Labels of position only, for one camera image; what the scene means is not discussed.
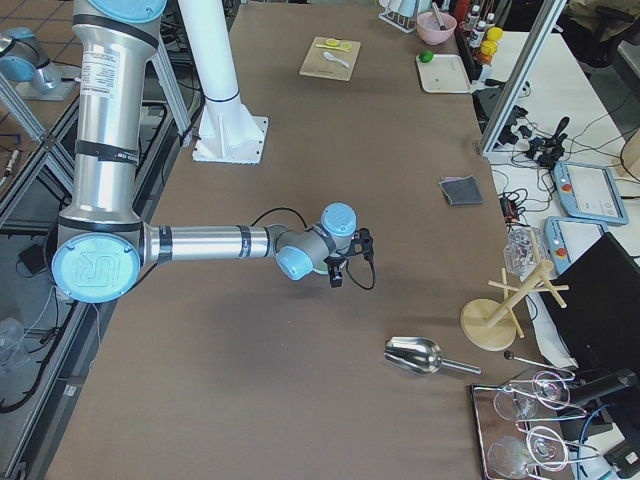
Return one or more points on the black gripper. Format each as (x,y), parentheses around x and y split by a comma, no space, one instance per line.
(334,278)

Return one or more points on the light green bowl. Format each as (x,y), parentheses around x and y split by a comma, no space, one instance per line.
(322,269)

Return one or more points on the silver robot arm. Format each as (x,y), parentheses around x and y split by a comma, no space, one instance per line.
(104,247)

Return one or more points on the pink bowl with ice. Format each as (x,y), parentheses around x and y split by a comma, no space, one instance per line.
(429,29)

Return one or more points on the metal ice scoop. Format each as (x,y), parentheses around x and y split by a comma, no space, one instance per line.
(422,356)

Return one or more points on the grey folded cloth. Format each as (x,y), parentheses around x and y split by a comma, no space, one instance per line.
(461,191)

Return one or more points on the wooden cup tree stand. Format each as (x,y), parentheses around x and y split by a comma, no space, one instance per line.
(493,326)

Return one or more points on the bamboo cutting board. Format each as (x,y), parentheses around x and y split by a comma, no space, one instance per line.
(315,65)

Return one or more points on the cream rabbit tray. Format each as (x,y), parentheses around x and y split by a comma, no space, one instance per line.
(443,74)

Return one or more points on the lower teach pendant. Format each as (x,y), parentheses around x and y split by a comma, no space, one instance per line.
(568,239)

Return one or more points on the teach pendant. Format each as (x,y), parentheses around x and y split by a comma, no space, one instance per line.
(589,192)
(568,239)

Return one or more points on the green lime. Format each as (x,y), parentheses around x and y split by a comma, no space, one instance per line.
(426,56)

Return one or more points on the wine glass rack tray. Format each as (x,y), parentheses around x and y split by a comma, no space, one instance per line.
(519,427)

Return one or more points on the upper teach pendant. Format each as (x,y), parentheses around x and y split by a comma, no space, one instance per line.
(589,192)

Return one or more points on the steel muddler with black tip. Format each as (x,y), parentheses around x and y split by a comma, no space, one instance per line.
(439,17)

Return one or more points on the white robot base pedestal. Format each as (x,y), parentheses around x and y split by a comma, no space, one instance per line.
(227,132)

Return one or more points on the white wire cup rack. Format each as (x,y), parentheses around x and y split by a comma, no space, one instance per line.
(401,14)

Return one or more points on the aluminium frame post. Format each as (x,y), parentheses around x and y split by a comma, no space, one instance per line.
(541,29)

